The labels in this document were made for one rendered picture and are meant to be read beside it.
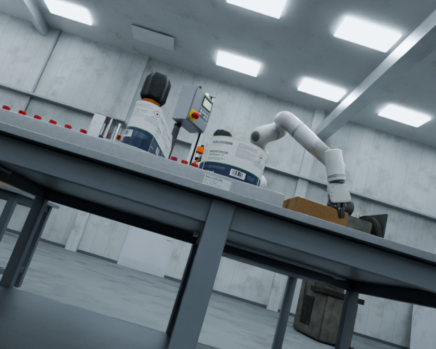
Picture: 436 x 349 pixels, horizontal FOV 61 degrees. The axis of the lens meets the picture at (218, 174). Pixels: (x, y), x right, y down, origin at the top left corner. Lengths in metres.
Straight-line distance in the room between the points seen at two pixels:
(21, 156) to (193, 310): 0.55
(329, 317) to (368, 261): 5.77
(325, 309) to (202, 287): 5.86
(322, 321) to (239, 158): 5.76
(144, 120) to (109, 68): 11.22
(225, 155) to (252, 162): 0.08
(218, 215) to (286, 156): 10.65
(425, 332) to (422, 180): 4.44
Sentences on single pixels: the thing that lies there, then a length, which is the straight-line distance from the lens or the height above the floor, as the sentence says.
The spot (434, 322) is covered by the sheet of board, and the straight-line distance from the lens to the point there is 12.71.
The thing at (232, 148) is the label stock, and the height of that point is 0.99.
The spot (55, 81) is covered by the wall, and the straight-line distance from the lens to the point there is 12.54.
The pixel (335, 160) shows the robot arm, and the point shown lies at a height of 1.30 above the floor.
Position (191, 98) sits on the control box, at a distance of 1.88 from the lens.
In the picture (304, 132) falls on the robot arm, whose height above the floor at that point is 1.42.
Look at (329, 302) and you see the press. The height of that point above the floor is 0.64.
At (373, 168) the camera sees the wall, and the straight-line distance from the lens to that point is 12.46.
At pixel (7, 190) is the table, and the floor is 0.75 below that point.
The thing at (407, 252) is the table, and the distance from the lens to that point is 1.01.
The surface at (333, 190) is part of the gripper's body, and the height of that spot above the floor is 1.15.
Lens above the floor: 0.65
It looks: 14 degrees up
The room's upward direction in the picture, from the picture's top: 17 degrees clockwise
